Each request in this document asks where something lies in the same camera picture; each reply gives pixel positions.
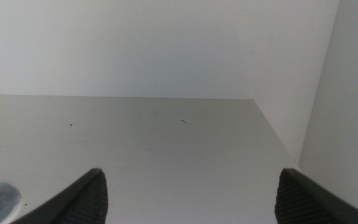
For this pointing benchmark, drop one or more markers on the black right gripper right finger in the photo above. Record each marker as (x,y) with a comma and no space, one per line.
(303,202)

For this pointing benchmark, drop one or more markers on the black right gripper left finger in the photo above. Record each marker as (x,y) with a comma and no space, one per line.
(84,202)

